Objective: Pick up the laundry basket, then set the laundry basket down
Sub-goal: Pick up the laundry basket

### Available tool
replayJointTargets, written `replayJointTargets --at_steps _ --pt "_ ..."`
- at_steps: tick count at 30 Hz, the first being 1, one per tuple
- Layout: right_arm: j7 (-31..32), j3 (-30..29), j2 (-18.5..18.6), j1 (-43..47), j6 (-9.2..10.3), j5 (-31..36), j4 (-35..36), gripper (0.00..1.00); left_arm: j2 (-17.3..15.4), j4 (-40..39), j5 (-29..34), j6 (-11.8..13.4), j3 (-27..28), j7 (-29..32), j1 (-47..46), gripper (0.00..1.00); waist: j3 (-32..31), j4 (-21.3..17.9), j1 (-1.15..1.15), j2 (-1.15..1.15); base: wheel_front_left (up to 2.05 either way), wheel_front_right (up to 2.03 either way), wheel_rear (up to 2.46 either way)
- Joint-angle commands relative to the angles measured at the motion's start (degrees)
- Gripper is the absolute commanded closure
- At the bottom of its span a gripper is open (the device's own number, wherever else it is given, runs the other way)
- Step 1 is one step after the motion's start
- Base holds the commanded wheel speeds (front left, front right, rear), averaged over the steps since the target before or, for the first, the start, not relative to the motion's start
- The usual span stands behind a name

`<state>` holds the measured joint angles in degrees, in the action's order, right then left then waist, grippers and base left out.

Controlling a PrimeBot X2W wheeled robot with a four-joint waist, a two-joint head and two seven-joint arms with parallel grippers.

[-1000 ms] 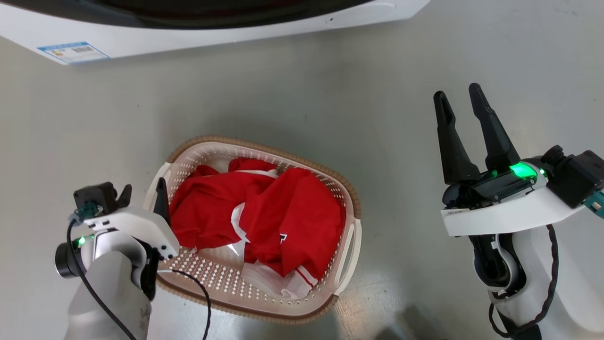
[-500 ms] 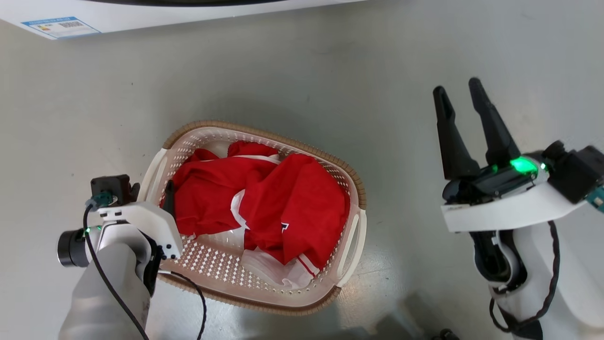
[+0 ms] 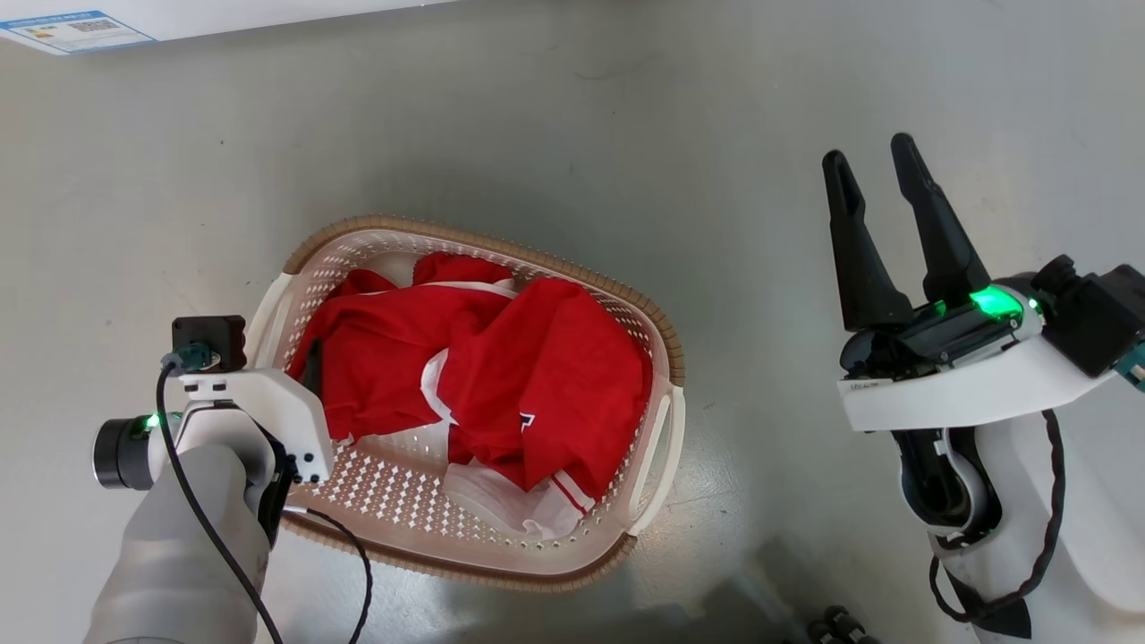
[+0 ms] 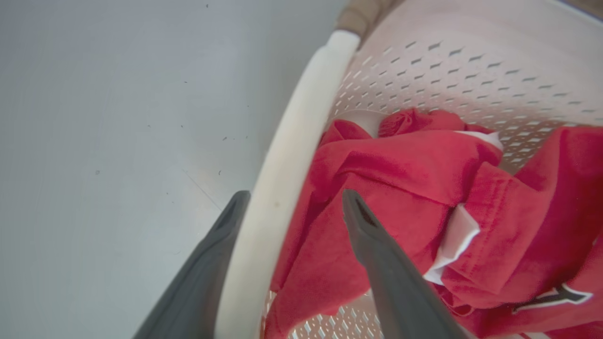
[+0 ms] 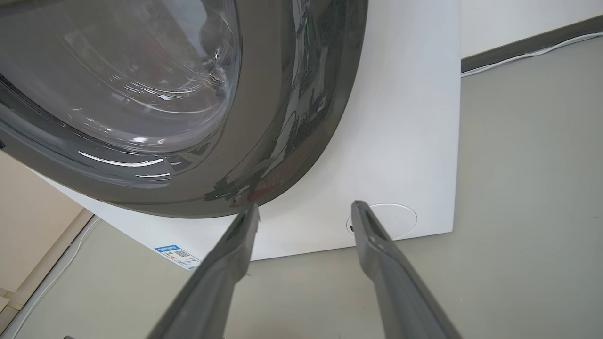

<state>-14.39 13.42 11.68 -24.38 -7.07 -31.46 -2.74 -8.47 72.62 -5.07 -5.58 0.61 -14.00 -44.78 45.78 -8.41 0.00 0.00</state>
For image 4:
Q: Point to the white perforated plastic laundry basket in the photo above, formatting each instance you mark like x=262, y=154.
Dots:
x=282, y=188

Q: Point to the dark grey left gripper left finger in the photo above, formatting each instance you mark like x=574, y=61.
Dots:
x=195, y=292

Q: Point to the red garment with white trim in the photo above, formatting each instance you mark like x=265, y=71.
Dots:
x=424, y=212

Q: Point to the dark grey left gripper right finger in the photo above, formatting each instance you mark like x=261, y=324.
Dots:
x=400, y=287

